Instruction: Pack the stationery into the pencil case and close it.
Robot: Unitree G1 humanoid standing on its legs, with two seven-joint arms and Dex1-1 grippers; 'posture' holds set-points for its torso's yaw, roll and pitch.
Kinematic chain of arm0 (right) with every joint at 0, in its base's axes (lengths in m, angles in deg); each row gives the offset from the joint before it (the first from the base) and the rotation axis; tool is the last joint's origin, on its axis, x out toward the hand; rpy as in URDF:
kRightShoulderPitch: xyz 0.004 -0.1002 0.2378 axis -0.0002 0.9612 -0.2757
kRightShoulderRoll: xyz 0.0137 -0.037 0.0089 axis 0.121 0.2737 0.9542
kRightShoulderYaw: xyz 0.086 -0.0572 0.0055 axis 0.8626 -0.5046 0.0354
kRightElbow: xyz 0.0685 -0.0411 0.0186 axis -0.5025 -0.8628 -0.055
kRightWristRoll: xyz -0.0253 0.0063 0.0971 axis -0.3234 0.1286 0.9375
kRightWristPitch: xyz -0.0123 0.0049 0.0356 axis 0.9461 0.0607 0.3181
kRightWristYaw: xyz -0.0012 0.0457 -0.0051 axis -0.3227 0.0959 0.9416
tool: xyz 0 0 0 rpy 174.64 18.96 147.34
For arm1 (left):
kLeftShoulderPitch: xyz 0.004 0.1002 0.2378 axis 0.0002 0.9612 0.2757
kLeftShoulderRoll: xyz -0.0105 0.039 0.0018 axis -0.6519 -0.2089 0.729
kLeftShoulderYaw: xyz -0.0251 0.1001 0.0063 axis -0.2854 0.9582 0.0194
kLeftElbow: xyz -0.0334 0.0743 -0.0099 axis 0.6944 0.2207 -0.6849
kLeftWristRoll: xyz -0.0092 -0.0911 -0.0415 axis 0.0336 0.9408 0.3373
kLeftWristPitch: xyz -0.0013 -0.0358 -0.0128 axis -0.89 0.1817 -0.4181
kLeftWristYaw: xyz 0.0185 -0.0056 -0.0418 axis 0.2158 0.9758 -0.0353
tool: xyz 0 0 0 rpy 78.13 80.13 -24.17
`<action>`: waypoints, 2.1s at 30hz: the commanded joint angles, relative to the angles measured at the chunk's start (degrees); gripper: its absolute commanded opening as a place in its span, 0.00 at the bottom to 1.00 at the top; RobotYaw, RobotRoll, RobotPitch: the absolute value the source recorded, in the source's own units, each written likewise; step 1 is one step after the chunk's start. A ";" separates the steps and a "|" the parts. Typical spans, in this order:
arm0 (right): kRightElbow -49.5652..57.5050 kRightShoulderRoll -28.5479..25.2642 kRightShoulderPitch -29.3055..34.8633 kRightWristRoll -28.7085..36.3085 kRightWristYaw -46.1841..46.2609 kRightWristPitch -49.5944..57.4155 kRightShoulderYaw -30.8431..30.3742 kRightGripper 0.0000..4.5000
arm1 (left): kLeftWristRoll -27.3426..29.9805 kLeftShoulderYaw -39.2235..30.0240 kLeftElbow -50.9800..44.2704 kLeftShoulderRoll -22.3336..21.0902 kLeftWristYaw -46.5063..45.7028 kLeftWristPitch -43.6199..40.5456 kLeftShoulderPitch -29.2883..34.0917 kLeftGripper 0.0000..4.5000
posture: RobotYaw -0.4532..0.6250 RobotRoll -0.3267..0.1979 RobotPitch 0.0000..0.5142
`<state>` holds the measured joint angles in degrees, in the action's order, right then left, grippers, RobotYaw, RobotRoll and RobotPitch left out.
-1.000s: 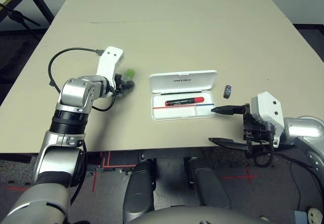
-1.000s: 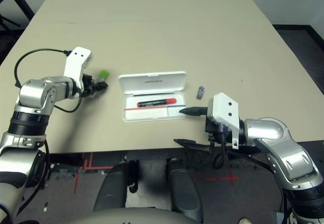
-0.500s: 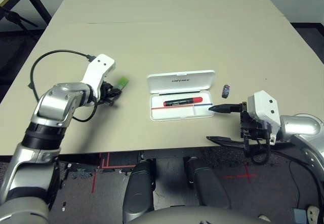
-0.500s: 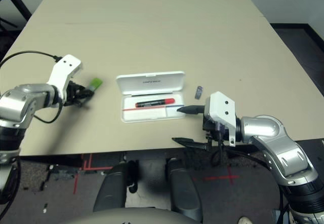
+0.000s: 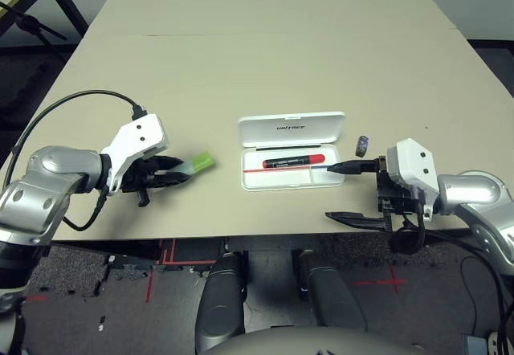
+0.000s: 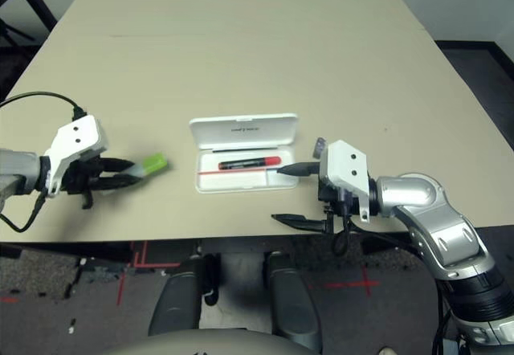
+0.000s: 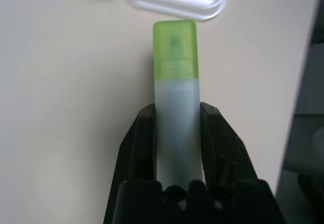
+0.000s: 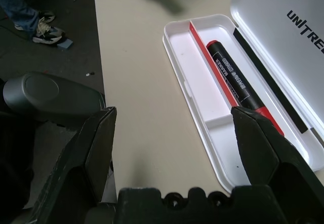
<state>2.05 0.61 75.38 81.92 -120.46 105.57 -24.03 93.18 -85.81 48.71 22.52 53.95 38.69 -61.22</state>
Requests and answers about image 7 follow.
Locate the white plastic pencil case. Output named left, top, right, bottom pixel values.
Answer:
left=121, top=0, right=231, bottom=21

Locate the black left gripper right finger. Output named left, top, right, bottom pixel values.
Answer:
left=199, top=101, right=259, bottom=192

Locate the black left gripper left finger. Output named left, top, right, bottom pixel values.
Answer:
left=107, top=103, right=158, bottom=209

